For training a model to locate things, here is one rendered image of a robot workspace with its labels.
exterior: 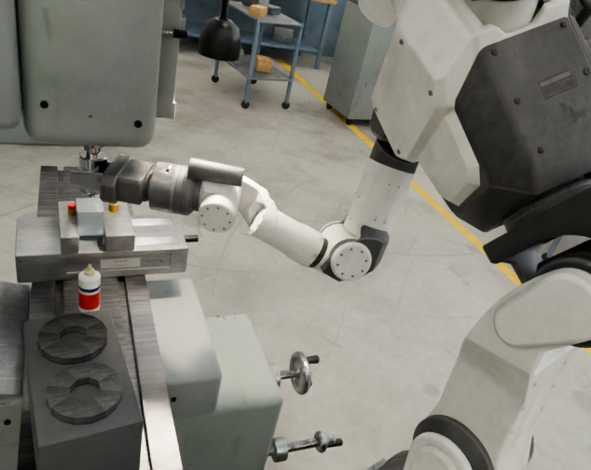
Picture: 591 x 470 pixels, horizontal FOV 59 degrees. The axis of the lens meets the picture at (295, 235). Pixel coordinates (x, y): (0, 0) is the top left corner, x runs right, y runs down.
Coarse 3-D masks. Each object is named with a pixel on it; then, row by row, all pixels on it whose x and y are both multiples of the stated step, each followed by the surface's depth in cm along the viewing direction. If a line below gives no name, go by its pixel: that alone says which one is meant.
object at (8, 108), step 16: (0, 0) 65; (0, 16) 66; (16, 16) 70; (0, 32) 67; (16, 32) 69; (0, 48) 68; (16, 48) 70; (0, 64) 69; (16, 64) 70; (0, 80) 70; (16, 80) 71; (0, 96) 71; (16, 96) 72; (0, 112) 72; (16, 112) 73; (0, 128) 73
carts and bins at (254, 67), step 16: (256, 0) 497; (256, 16) 481; (272, 16) 501; (256, 32) 475; (256, 48) 570; (240, 64) 525; (256, 64) 523; (256, 80) 589; (272, 80) 510; (288, 80) 519; (288, 96) 530; (544, 256) 363
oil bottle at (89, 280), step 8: (80, 272) 102; (88, 272) 101; (96, 272) 103; (80, 280) 101; (88, 280) 101; (96, 280) 102; (80, 288) 102; (88, 288) 101; (96, 288) 103; (80, 296) 103; (88, 296) 102; (96, 296) 104; (80, 304) 104; (88, 304) 103; (96, 304) 105
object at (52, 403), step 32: (32, 320) 76; (64, 320) 75; (96, 320) 76; (32, 352) 71; (64, 352) 70; (96, 352) 72; (32, 384) 66; (64, 384) 66; (96, 384) 68; (128, 384) 69; (32, 416) 70; (64, 416) 62; (96, 416) 63; (128, 416) 65; (64, 448) 61; (96, 448) 64; (128, 448) 67
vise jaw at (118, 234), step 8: (104, 208) 119; (120, 208) 120; (128, 208) 121; (104, 216) 116; (112, 216) 116; (120, 216) 117; (128, 216) 118; (104, 224) 113; (112, 224) 114; (120, 224) 114; (128, 224) 115; (104, 232) 111; (112, 232) 111; (120, 232) 112; (128, 232) 112; (104, 240) 112; (112, 240) 111; (120, 240) 111; (128, 240) 112; (112, 248) 112; (120, 248) 113; (128, 248) 113
